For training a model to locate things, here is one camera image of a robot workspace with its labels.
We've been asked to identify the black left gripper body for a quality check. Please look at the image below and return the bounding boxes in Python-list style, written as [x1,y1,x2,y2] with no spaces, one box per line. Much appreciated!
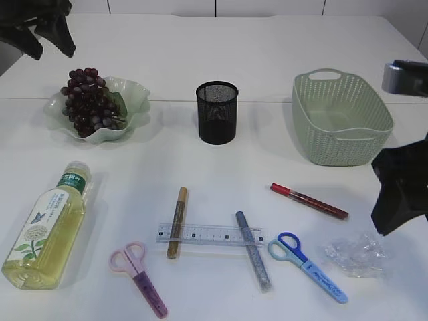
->
[1,1,72,29]

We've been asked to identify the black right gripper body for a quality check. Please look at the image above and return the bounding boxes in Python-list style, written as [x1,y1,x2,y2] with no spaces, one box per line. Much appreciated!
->
[371,138,427,236]

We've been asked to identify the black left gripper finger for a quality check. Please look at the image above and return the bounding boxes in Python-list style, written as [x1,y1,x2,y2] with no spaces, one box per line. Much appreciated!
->
[35,14,76,57]
[1,28,43,60]

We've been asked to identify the purple artificial grape bunch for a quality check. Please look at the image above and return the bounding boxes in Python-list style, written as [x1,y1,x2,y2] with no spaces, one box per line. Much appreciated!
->
[60,67,128,138]

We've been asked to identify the clear plastic sheet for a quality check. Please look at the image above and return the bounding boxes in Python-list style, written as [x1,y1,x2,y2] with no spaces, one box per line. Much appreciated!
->
[320,232,391,278]

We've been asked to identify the blue safety scissors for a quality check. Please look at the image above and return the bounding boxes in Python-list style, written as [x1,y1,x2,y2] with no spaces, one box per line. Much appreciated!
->
[267,232,348,304]

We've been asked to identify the yellow tea drink bottle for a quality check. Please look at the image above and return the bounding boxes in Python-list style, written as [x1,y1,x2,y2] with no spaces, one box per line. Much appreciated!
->
[1,161,91,290]

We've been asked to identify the pink purple safety scissors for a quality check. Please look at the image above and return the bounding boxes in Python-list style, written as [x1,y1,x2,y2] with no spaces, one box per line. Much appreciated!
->
[108,241,168,319]

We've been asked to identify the green plastic woven basket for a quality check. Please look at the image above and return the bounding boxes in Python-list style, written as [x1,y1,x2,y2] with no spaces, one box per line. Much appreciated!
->
[292,68,394,167]

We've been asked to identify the green wavy glass plate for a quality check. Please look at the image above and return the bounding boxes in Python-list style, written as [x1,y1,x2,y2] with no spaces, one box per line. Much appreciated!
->
[43,76,150,144]

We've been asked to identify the red marker pen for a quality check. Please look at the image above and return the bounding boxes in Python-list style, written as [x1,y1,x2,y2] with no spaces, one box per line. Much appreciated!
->
[270,183,348,220]

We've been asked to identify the silver glitter pen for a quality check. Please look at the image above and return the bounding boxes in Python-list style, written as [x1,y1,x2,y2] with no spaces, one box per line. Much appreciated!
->
[235,211,272,292]

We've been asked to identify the black mesh pen holder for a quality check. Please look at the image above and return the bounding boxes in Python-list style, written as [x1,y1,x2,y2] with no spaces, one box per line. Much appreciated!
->
[196,80,239,145]

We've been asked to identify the clear plastic ruler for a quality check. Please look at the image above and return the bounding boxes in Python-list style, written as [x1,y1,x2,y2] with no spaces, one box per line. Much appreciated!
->
[155,223,268,247]

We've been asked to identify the gold glitter pen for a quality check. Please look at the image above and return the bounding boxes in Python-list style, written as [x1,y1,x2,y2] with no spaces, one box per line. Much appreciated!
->
[167,187,187,259]

